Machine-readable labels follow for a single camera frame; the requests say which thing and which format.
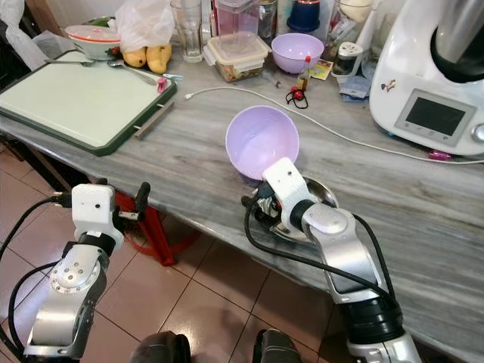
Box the large purple plastic bowl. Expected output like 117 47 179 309
225 105 301 182

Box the green-rimmed white cutting board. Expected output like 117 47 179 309
0 51 177 157

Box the red black key fob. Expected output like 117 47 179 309
285 86 312 110

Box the small red-capped bottle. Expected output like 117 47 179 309
296 56 315 92

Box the black left robot foot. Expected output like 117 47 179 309
129 330 192 363

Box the red-rimmed ceramic bowl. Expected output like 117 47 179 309
66 25 123 62

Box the small yellow packet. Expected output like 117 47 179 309
310 60 334 81

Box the clear lidded food container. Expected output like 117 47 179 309
204 33 272 83

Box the small purple plastic bowl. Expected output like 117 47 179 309
271 33 325 75

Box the translucent white plastic bag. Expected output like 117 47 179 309
113 0 175 53

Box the crumpled white plastic bag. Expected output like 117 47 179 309
0 0 48 70

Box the clear drinking glass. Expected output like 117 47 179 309
171 0 204 64

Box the small pink plug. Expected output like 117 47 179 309
428 148 455 162

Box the clear plastic jug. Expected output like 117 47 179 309
215 0 262 39

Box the white kitchen cooking machine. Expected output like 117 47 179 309
369 0 484 159

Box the dark blue jar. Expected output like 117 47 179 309
287 0 323 34

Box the cream round bowl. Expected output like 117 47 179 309
338 0 376 24

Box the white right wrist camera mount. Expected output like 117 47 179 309
262 157 318 231

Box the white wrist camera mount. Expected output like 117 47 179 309
71 183 123 251
262 157 318 231

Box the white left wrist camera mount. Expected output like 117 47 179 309
71 183 123 251

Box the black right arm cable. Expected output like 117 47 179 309
244 201 399 305

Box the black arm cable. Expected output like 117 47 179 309
244 201 399 305
0 193 78 358

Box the white charging cable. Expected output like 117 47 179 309
185 86 484 165

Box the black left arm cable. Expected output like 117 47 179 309
0 193 78 358

